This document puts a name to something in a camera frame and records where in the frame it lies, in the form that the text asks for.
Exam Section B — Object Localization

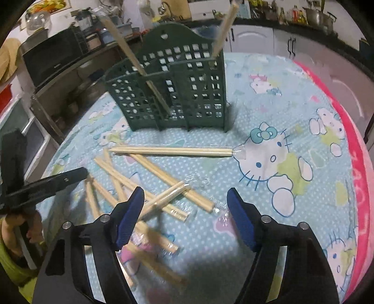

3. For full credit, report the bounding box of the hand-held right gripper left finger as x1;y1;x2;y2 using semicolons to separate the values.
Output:
32;186;145;304

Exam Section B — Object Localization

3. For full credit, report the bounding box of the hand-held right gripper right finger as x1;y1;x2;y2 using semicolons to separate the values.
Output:
226;188;341;304

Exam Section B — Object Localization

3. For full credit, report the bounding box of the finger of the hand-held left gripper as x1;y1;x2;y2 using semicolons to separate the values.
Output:
6;167;89;203

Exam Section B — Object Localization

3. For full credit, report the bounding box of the pile of chopsticks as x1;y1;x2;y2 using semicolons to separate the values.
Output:
83;145;244;290

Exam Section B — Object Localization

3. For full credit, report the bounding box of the wooden chopstick pair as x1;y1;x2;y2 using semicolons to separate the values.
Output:
210;0;238;59
99;14;174;117

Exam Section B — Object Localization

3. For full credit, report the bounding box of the person's left hand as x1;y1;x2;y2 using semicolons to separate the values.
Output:
0;210;45;258

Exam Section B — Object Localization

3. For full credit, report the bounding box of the kitchen shelf unit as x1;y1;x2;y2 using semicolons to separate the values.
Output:
18;44;141;141

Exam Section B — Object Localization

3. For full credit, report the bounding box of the red container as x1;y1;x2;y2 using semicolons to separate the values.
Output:
0;83;14;103

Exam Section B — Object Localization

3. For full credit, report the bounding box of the black microwave oven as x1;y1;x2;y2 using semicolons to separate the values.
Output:
22;28;84;88

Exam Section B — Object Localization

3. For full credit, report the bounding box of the cartoon cat printed blanket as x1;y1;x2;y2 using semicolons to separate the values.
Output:
38;51;363;304

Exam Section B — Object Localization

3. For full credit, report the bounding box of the blender with dark base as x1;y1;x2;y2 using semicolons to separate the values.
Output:
79;9;97;33

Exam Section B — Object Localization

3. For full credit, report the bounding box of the cluster of condiment bottles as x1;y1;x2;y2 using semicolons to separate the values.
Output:
277;4;307;25

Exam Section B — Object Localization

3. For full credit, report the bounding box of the large steel cooking pot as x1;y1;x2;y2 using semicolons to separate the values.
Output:
304;7;335;33

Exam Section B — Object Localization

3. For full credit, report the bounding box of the food picture wall poster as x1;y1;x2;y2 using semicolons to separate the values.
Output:
26;0;68;15

